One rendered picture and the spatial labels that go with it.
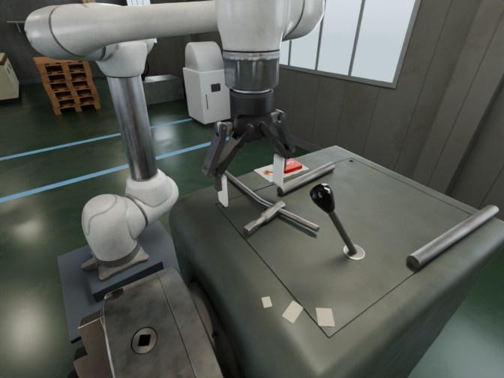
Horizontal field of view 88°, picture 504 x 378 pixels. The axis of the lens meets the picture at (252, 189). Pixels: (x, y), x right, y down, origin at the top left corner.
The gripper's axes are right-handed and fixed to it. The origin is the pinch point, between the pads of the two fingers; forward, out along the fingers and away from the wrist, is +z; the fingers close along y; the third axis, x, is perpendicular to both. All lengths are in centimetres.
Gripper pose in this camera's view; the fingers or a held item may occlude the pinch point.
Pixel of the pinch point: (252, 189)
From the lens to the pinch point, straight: 54.9
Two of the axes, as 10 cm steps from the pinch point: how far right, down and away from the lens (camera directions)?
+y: -8.5, 2.9, -4.4
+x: 5.3, 4.6, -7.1
